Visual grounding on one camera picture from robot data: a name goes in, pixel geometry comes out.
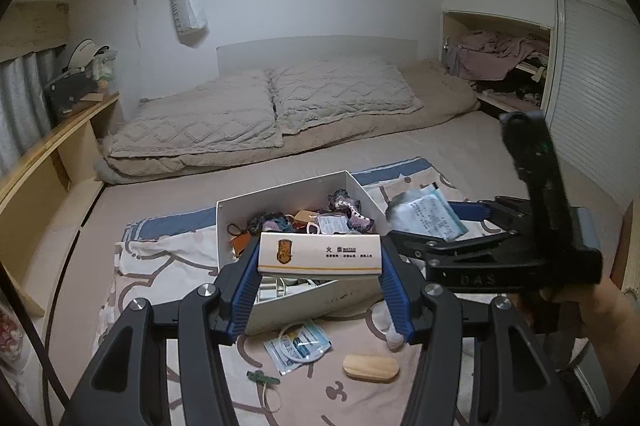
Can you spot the person's right hand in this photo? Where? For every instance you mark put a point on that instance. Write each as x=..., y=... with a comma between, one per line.
x=610, y=308

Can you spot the grey quilted pillow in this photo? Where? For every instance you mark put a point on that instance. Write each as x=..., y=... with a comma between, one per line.
x=200, y=116
x=340, y=91

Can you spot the printed blanket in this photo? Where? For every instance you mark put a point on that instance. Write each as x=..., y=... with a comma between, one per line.
x=165, y=256

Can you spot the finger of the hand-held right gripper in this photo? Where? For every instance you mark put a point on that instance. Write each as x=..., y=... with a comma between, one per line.
x=450, y=248
x=472, y=211

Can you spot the white cardboard shoe box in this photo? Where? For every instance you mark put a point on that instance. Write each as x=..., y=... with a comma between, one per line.
x=300, y=306

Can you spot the white matchbox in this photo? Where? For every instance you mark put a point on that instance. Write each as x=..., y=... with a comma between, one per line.
x=320, y=256

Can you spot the beige duvet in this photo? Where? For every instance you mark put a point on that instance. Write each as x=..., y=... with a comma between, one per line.
x=440, y=106

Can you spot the colourful crochet piece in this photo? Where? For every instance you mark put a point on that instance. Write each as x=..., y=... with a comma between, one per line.
x=272, y=223

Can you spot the white shutter door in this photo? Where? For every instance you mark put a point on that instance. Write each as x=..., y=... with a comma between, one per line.
x=595, y=96

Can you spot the beige mattress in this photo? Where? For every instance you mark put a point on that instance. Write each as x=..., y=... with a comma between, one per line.
x=350, y=151

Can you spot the white hanging bag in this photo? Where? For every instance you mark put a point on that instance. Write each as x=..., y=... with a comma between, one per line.
x=190, y=6

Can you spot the dark pink crochet piece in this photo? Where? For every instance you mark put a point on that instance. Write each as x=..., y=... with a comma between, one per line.
x=350, y=211

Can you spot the pile of clothes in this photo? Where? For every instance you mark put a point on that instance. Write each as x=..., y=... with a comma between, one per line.
x=490, y=51

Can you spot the black bag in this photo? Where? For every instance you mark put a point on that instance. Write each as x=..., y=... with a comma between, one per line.
x=70, y=93

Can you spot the brown leather tag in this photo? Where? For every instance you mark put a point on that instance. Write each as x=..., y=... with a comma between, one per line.
x=240, y=241

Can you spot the white pouch with blue strip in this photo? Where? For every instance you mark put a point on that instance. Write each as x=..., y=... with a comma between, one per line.
x=425, y=213

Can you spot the oval wooden box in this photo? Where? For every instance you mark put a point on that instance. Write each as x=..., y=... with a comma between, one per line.
x=370, y=366

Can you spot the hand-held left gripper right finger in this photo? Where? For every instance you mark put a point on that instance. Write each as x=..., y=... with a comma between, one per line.
x=396, y=296

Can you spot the wooden bedside shelf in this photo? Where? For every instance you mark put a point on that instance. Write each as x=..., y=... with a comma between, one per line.
x=45, y=151

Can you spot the white visor cap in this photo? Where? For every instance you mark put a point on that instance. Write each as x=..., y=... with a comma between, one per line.
x=82, y=51

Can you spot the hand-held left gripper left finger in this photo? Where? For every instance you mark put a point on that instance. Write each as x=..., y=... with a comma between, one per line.
x=245, y=291

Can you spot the grey curtain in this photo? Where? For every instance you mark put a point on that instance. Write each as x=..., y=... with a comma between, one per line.
x=20, y=96

